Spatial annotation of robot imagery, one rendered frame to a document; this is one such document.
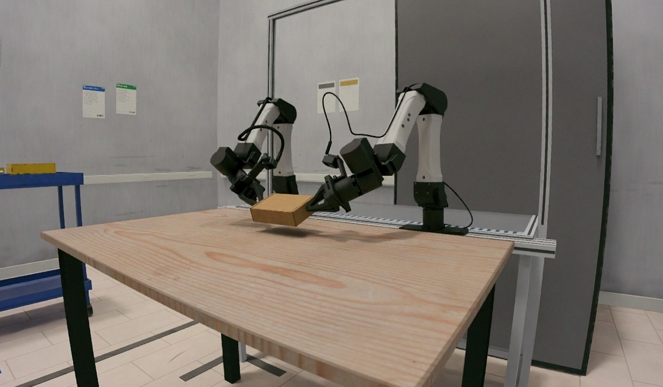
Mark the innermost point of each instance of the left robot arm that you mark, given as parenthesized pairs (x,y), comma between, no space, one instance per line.
(426,105)

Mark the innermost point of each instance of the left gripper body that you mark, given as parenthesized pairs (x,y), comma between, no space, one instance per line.
(340,190)

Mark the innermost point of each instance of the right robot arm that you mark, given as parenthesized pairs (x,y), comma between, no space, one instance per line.
(247,153)

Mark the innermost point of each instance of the brown cardboard box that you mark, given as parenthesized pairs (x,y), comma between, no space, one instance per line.
(282,209)

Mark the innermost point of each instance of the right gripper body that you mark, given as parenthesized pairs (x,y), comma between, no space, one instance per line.
(242,182)

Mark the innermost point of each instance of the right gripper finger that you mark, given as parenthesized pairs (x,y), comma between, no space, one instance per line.
(253,187)
(254,194)

